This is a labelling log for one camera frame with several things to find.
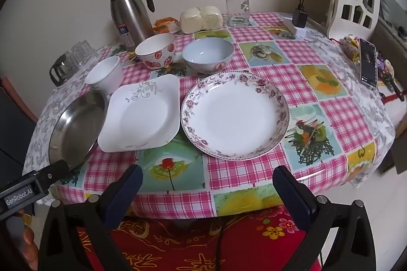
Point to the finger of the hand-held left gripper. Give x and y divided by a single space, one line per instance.
47 177

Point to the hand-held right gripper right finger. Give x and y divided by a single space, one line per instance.
291 194

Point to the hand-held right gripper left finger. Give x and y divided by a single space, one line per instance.
125 191

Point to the stainless steel plate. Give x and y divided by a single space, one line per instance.
76 131

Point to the white square plate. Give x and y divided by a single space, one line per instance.
140 118

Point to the floral rimmed round plate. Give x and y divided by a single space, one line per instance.
235 115

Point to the small white bowl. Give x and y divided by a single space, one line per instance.
106 75

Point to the strawberry print bowl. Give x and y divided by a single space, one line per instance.
155 59

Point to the person's left hand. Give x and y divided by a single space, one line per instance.
29 242

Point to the dark chair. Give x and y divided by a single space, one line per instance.
16 131

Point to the red floral cloth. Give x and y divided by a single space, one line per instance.
190 242

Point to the clear glass cup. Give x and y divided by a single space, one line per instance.
78 53
88 48

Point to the black smartphone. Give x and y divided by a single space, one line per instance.
368 64

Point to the light blue bowl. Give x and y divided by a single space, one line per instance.
206 51

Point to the white power strip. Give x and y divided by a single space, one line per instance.
294 31

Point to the orange snack packet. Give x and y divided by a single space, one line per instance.
165 24

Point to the stainless steel thermos jug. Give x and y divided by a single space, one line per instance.
130 16

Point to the black charger plug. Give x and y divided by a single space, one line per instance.
300 18

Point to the bag of steamed buns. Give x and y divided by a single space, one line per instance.
200 20

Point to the clear glass mug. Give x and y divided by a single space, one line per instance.
237 12

